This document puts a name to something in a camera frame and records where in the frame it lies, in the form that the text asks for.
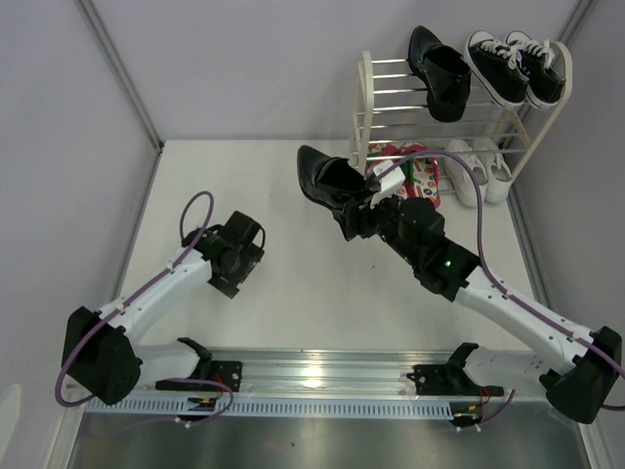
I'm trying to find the red green flip-flop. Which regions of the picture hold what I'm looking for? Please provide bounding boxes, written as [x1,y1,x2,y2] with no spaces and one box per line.
[397,156,440,208]
[366,144,403,169]

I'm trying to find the white sneaker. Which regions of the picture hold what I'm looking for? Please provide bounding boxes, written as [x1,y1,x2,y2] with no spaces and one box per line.
[473,137,513,204]
[442,140,487,207]

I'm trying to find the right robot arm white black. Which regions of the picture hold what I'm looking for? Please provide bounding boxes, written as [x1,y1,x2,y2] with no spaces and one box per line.
[333,196,624,424]

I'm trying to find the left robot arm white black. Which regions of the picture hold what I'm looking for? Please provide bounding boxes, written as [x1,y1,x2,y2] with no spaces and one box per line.
[61,211,266,405]

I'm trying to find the cream shoe rack chrome bars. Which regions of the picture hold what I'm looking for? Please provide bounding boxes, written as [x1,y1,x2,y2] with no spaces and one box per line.
[349,42,573,178]

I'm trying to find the left black canvas sneaker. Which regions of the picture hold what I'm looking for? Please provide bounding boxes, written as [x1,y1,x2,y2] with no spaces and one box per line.
[464,30,529,109]

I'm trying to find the black canvas sneaker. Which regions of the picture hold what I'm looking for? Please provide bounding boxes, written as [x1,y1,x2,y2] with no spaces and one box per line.
[464,30,529,109]
[505,30,565,109]

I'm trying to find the right black canvas sneaker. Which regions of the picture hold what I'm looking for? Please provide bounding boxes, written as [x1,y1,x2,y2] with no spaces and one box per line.
[505,30,565,109]

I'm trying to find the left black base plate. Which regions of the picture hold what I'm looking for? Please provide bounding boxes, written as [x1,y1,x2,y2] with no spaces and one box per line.
[155,360,243,393]

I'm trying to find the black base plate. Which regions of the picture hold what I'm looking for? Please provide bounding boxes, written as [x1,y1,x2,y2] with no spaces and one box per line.
[406,364,484,397]
[155,360,243,393]

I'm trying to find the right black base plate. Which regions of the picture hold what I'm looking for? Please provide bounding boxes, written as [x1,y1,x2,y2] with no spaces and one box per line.
[406,364,484,397]

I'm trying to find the slotted grey cable duct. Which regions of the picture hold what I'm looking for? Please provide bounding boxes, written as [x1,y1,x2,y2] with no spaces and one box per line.
[87,396,481,420]

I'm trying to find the aluminium mounting rail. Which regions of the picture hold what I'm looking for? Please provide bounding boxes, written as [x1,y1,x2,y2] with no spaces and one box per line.
[126,345,553,405]

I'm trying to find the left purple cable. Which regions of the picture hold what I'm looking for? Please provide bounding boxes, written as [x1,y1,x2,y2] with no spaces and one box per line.
[54,192,234,434]

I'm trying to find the right aluminium frame post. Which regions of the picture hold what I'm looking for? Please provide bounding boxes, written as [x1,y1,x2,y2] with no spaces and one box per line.
[549,0,600,65]

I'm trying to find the aluminium frame post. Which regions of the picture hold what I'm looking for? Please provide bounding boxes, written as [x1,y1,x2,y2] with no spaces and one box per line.
[549,0,600,65]
[74,0,163,151]

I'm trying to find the left aluminium frame post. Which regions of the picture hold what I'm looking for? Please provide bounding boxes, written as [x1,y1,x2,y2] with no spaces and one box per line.
[74,0,163,151]

